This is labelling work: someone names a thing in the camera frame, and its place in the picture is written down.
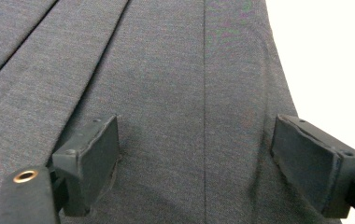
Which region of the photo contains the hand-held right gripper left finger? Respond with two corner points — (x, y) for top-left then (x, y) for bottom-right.
(51, 115), (121, 217)

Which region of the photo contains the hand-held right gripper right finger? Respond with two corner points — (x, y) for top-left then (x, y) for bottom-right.
(270, 114), (355, 219)

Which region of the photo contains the dark garment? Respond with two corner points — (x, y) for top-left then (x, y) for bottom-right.
(0, 0), (343, 224)

